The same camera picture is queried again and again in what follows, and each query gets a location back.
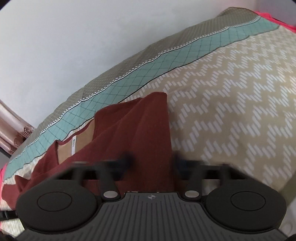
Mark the pink patterned curtain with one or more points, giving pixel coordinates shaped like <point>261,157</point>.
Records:
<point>14,130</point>

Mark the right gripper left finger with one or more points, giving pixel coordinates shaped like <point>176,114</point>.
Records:
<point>110,171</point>

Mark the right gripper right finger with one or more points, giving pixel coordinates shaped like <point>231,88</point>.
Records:
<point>189,177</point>

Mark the patterned beige teal bedspread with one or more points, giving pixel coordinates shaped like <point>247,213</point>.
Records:
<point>230,83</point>

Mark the maroon red t-shirt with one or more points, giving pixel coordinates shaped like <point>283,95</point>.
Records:
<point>139,127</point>

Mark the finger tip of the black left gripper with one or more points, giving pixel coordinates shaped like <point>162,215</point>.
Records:
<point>8,214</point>

